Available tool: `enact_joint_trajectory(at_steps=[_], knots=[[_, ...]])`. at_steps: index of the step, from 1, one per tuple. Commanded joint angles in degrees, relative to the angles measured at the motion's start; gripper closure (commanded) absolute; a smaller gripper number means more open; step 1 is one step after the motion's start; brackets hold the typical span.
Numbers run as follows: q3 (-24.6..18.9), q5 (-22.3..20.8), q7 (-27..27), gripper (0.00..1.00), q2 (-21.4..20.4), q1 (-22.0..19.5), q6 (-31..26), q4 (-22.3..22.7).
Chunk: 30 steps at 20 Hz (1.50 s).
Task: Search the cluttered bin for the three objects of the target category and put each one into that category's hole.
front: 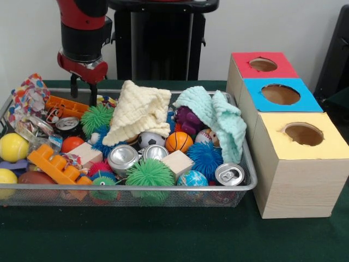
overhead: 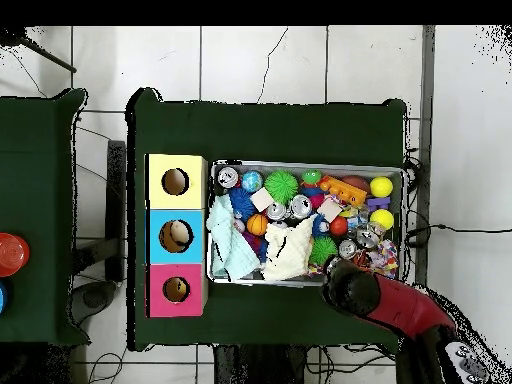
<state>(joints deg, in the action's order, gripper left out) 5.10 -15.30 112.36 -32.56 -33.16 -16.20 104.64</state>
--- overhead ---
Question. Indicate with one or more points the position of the orange plastic toy piece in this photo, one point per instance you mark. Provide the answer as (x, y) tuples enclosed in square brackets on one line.
[(344, 190)]

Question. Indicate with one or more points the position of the yellow tennis ball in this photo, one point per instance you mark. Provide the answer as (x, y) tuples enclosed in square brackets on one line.
[(382, 220)]

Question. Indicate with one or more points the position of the blue spiky ball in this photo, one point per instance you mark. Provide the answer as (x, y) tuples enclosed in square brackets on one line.
[(242, 204)]

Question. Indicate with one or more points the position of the silver can with pull tab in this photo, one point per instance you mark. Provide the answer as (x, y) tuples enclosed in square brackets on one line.
[(228, 177)]

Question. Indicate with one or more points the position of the silver can with open top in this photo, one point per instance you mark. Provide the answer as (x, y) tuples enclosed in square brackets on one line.
[(302, 206)]

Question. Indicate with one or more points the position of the mint green muslin cloth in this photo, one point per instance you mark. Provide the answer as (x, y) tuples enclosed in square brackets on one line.
[(230, 244)]

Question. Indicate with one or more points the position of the red cup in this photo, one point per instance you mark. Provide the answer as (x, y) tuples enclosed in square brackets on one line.
[(12, 254)]

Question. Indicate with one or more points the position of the blue cup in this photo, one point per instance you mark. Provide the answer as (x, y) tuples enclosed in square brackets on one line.
[(2, 298)]

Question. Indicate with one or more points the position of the small green spiky ball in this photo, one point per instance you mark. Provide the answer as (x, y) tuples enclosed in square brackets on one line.
[(323, 251)]

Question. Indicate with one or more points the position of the cream yellow muslin cloth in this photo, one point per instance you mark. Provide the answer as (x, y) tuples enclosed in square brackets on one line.
[(288, 250)]

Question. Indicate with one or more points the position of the clear mesh bin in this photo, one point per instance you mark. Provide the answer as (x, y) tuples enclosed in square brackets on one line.
[(228, 276)]

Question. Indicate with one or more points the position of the black floor stand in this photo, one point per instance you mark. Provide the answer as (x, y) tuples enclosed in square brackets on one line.
[(116, 208)]

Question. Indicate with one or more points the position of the dark green table cloth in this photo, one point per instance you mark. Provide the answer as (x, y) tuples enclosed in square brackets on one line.
[(264, 128)]

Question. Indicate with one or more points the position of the green cloth side table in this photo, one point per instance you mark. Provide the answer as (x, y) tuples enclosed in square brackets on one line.
[(44, 312)]

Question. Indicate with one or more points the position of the large green spiky ball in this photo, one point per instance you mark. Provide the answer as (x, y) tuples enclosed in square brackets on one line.
[(282, 186)]

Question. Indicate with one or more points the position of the wooden box with three holes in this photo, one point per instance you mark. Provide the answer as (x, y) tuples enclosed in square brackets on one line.
[(156, 240)]

